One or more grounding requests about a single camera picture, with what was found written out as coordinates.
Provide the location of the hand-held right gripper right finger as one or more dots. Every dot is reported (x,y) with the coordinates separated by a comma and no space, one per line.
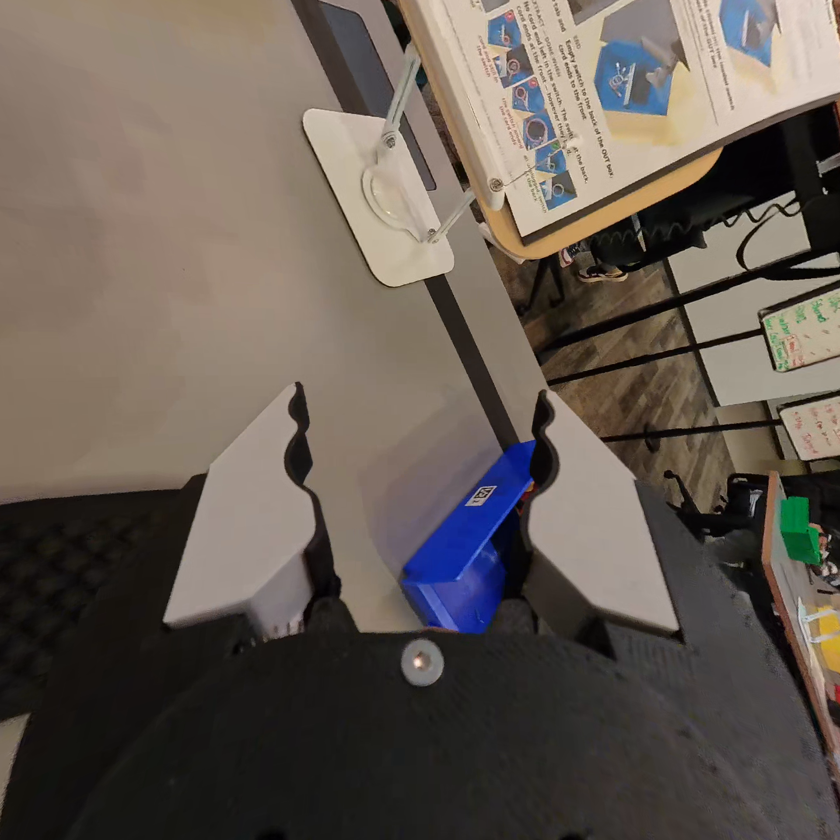
(590,538)

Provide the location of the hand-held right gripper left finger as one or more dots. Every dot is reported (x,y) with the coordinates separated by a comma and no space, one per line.
(249,525)

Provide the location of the blue divided plastic bin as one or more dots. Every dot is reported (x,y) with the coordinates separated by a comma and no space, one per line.
(459,538)

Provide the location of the black office chair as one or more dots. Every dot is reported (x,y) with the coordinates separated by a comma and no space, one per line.
(715,518)

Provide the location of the grey wood-edged table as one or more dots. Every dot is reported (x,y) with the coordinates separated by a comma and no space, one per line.
(787,590)

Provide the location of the green plastic bin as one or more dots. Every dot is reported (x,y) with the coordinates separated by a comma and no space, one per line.
(797,531)

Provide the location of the black mesh pad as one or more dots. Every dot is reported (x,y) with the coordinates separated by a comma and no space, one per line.
(52,590)

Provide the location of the yellow plastic bin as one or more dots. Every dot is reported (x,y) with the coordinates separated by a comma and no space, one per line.
(823,630)

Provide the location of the whiteboard with green writing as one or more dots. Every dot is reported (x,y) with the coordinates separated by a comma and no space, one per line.
(800,328)

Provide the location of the instruction sheet on stand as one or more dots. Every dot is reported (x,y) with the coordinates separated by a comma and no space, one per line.
(558,229)

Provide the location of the printed instruction sheet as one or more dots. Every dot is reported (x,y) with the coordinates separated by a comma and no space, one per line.
(623,131)

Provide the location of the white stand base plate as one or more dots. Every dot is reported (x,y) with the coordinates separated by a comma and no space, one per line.
(341,151)

